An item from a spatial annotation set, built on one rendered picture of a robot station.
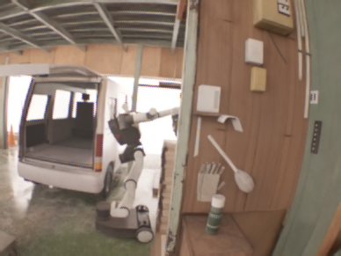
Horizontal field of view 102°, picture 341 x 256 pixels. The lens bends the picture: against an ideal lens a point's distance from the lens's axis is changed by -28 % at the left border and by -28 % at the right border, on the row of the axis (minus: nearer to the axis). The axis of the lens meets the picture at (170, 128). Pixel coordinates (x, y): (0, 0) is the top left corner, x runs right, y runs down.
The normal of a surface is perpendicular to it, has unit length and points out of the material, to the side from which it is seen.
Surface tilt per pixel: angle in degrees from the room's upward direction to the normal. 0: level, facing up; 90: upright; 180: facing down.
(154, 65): 90
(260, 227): 90
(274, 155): 90
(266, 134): 90
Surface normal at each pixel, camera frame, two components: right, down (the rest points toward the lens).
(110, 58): 0.04, 0.10
